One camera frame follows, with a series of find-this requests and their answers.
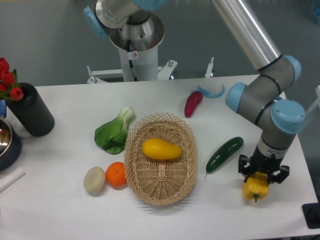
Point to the white metal bracket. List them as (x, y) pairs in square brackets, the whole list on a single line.
[(116, 75)]

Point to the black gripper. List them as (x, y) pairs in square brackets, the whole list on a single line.
[(267, 164)]

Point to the yellow bell pepper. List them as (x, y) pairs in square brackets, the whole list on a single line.
[(256, 187)]

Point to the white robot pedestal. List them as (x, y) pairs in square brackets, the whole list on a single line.
[(137, 45)]

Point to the green bok choy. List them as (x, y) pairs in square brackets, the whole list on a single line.
[(112, 135)]

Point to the beige round potato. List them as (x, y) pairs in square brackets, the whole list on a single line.
[(94, 179)]

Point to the purple sweet potato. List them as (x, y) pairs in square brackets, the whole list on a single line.
[(192, 102)]

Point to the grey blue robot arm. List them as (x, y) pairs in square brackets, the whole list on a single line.
[(258, 102)]

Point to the blue plastic strip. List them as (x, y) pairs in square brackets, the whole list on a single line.
[(210, 94)]

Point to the white flat stick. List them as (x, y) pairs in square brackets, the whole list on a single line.
[(11, 178)]

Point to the red artificial tulips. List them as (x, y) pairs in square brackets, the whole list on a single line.
[(9, 86)]

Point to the black cylindrical vase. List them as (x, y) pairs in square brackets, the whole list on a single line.
[(32, 111)]

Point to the green cucumber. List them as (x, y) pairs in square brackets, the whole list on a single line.
[(223, 153)]

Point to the oval wicker basket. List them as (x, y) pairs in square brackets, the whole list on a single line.
[(161, 182)]

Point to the black device at edge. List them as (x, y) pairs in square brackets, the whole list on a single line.
[(311, 212)]

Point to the yellow mango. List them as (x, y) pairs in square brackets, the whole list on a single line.
[(160, 149)]

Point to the orange tangerine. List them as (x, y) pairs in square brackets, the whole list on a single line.
[(115, 175)]

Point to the dark metal bowl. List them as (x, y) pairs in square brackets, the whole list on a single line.
[(10, 144)]

